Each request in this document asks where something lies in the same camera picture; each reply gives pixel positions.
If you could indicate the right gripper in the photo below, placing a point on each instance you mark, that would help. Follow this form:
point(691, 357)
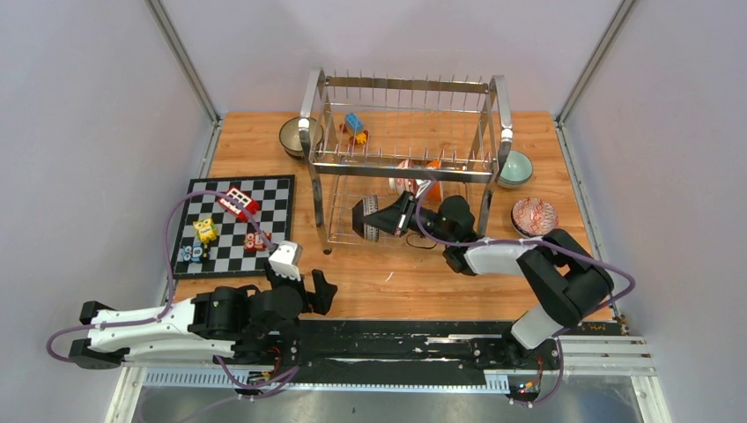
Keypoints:
point(394, 218)

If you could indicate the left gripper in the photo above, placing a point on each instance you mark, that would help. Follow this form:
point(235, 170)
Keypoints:
point(320, 300)

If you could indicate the orange floral white bowl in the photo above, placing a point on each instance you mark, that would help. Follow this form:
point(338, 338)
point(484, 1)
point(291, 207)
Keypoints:
point(401, 184)

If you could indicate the orange bowl white inside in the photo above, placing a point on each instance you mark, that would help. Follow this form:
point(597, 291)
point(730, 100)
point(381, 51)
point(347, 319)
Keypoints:
point(436, 181)

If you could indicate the steel two-tier dish rack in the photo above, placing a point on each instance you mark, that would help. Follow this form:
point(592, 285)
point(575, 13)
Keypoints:
point(449, 130)

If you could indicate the small celadon green bowl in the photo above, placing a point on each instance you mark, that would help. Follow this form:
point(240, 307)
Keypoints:
point(512, 184)

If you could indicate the large ribbed celadon bowl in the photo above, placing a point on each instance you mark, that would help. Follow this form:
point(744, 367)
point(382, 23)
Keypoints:
point(517, 166)

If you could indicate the brown speckled bowl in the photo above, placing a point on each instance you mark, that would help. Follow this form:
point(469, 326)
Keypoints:
point(289, 133)

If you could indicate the orange geometric pattern bowl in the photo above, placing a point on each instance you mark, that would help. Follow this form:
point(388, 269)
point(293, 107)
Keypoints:
point(534, 214)

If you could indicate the blue floral bowl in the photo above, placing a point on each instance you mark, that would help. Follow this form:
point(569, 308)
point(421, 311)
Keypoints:
point(531, 234)

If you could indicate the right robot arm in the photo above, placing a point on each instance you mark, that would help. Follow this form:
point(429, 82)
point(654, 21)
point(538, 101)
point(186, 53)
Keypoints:
point(566, 281)

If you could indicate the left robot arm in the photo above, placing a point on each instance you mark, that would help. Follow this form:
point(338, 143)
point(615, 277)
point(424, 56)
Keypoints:
point(235, 325)

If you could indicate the red robot toy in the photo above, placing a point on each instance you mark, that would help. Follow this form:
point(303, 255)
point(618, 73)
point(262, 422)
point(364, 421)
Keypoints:
point(256, 241)

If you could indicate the toy brick car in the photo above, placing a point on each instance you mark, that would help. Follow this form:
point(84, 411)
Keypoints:
point(354, 130)

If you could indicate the black white chessboard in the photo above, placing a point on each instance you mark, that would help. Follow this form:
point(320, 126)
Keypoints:
point(227, 256)

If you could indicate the yellow owl toy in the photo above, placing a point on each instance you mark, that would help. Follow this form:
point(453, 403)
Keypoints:
point(205, 230)

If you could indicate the blue owl toy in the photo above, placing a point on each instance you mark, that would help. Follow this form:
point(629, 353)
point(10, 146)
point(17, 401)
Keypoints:
point(196, 253)

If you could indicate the red toy brick block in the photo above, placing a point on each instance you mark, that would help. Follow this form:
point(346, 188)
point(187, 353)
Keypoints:
point(239, 204)

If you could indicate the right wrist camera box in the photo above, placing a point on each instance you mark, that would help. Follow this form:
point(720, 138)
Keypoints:
point(428, 189)

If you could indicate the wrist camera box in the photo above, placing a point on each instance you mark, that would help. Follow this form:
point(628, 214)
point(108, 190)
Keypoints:
point(284, 260)
point(428, 189)

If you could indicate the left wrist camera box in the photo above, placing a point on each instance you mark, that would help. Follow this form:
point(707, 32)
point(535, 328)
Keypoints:
point(284, 260)

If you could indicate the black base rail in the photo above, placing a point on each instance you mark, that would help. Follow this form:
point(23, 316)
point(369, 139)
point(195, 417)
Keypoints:
point(397, 354)

